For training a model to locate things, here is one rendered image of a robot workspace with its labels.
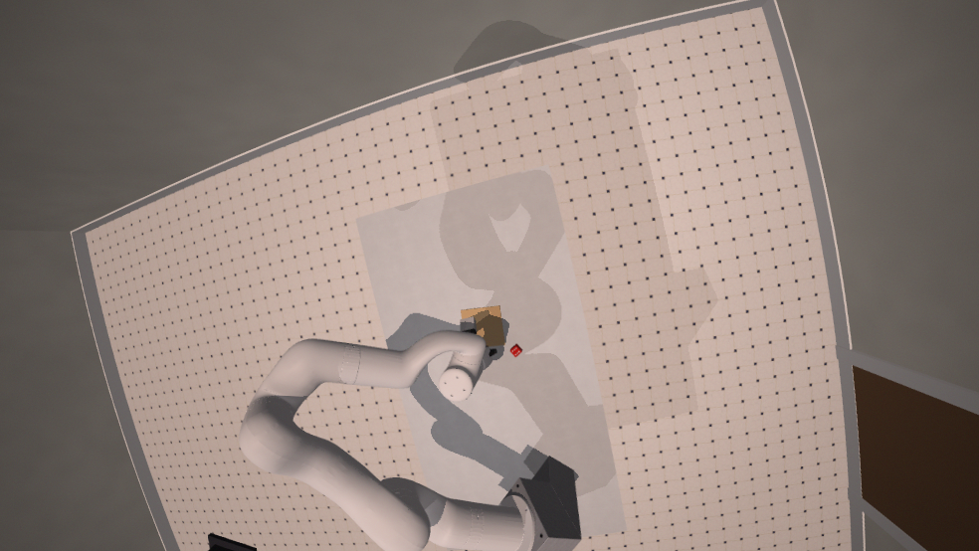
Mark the tan flat mat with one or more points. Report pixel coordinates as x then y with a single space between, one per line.
489 324

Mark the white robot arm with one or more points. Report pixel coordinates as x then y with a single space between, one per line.
271 440

